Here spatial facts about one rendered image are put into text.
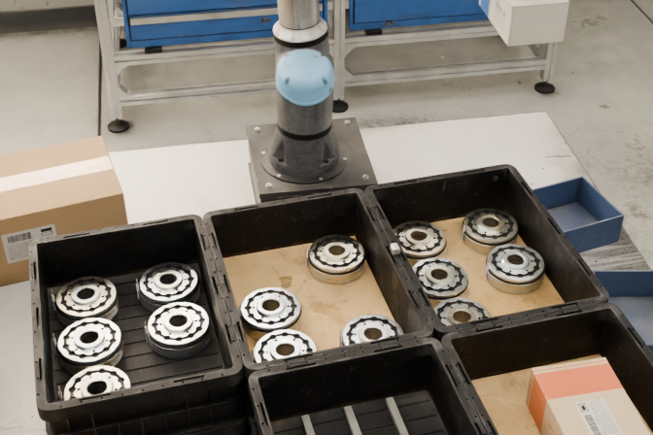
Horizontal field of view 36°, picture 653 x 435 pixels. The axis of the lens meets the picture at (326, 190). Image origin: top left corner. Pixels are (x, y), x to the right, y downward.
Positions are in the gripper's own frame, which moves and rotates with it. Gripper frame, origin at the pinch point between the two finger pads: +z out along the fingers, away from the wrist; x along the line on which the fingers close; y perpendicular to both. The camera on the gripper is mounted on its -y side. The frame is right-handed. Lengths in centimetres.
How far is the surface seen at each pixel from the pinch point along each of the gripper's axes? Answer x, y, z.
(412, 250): -34, 49, 24
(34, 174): -103, 13, 25
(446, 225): -25, 39, 28
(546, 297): -13, 62, 27
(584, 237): 5, 37, 36
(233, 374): -69, 80, 18
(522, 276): -17, 59, 25
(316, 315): -54, 59, 28
